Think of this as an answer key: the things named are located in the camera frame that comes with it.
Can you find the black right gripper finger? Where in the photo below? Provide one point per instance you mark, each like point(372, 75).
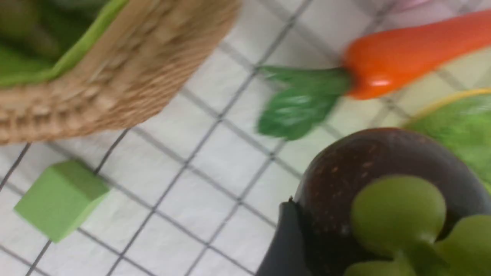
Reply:
point(286, 253)

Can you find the dark purple mangosteen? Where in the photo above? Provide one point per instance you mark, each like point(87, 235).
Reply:
point(394, 202)

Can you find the orange carrot with leaves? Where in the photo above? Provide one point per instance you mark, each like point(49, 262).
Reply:
point(372, 66)

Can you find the white checkered tablecloth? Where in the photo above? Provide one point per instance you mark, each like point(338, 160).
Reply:
point(195, 190)

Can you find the green glass leaf plate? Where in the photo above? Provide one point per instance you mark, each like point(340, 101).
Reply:
point(461, 123)

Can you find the green foam cube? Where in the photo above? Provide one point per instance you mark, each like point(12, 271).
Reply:
point(61, 199)

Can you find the woven wicker basket green lining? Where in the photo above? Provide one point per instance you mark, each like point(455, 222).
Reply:
point(116, 71)

